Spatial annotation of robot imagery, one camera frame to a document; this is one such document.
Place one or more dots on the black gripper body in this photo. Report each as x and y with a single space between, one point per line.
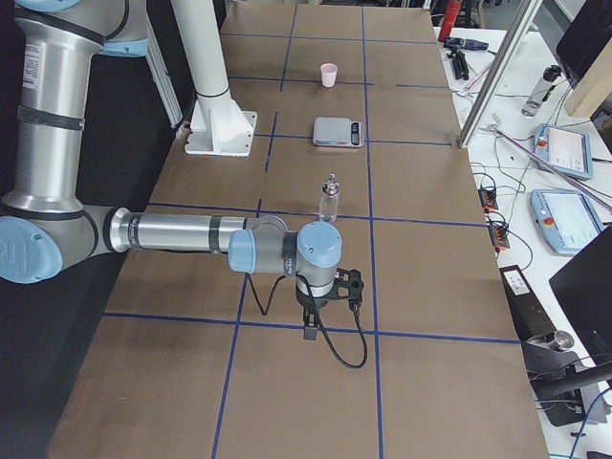
306 301

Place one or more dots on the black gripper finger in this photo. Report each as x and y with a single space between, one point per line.
309 326

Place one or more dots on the clear glass sauce bottle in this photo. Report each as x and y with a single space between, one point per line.
329 199

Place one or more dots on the pink plastic cup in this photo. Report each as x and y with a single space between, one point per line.
328 74

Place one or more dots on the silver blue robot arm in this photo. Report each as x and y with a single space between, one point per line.
45 229

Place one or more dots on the grey digital kitchen scale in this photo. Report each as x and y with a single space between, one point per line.
338 132

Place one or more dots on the orange black connector strip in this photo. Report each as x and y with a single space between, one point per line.
498 226

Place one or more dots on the black flat box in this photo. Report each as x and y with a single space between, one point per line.
529 317

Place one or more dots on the lower blue teach pendant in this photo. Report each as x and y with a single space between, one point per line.
566 219

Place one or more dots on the blue teach pendant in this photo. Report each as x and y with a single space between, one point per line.
566 219
567 150

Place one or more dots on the black monitor stand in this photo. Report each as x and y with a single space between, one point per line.
566 386

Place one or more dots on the black monitor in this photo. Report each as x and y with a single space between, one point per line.
582 288

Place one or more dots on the black folded tripod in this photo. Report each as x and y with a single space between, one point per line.
459 64

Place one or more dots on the blue folded umbrella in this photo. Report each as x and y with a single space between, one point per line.
466 44

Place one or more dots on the upper blue teach pendant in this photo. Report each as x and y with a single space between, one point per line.
567 150

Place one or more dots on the long metal rod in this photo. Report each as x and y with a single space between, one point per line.
533 156

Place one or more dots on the clear water bottle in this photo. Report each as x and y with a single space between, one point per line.
541 91

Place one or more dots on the red bottle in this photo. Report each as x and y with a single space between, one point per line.
450 16

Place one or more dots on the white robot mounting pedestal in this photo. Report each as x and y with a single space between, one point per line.
218 126

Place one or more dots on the aluminium frame post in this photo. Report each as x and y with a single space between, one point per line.
521 24

